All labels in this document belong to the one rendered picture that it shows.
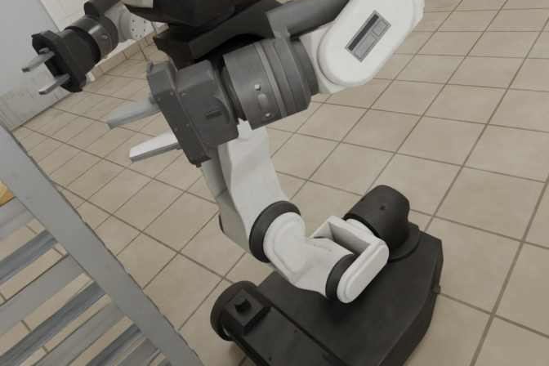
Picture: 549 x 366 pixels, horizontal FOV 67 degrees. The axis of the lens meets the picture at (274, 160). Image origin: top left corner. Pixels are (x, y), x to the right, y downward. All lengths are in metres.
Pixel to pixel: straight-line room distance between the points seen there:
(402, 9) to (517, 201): 1.38
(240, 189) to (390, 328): 0.63
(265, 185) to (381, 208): 0.50
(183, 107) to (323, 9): 0.18
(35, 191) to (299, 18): 0.31
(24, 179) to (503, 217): 1.52
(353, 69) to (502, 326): 1.13
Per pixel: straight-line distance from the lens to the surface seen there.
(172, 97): 0.44
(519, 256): 1.59
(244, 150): 0.76
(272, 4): 0.77
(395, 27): 0.44
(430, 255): 1.37
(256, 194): 0.85
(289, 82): 0.43
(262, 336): 1.29
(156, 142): 0.49
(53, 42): 0.89
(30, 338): 1.10
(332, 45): 0.42
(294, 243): 0.91
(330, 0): 0.46
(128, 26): 0.99
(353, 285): 1.17
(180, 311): 1.73
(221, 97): 0.44
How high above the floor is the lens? 1.25
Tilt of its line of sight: 35 degrees down
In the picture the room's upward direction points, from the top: 22 degrees counter-clockwise
